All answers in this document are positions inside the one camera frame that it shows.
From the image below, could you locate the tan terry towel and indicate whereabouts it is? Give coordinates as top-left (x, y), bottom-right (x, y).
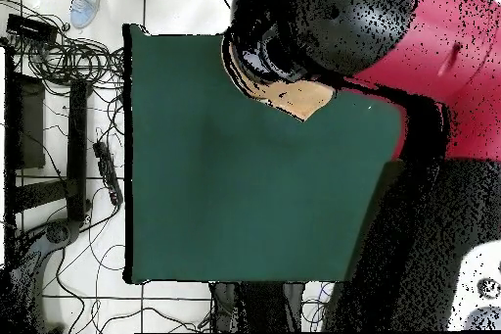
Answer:
top-left (222, 41), bottom-right (337, 122)

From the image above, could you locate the dark green table cloth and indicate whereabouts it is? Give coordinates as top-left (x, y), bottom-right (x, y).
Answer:
top-left (120, 23), bottom-right (404, 286)

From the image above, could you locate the black power strip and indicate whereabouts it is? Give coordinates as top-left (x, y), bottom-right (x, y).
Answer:
top-left (92, 140), bottom-right (124, 208)

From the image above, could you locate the grey stand base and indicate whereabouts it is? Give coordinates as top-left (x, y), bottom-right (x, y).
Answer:
top-left (7, 217), bottom-right (81, 333)

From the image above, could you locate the light blue shoe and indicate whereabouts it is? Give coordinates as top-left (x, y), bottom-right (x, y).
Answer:
top-left (68, 0), bottom-right (106, 30)

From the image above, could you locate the black rectangular box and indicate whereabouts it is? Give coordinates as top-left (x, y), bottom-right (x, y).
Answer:
top-left (5, 13), bottom-right (60, 44)

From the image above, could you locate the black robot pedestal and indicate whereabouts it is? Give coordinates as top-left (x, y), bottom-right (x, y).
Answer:
top-left (208, 281), bottom-right (306, 333)

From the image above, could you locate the black metal frame stand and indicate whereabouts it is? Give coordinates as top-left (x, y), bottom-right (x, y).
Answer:
top-left (3, 37), bottom-right (93, 225)

